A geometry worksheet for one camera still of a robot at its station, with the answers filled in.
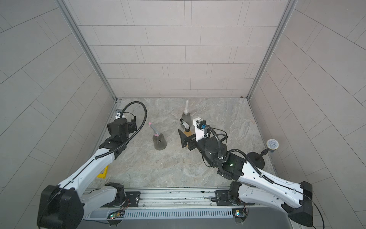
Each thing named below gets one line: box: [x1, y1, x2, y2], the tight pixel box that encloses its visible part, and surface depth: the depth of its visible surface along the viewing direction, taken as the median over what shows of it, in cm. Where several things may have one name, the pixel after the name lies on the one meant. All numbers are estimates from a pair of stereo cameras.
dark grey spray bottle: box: [152, 133, 167, 151], surface depth 90 cm
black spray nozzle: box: [179, 118, 191, 133], surface depth 80 cm
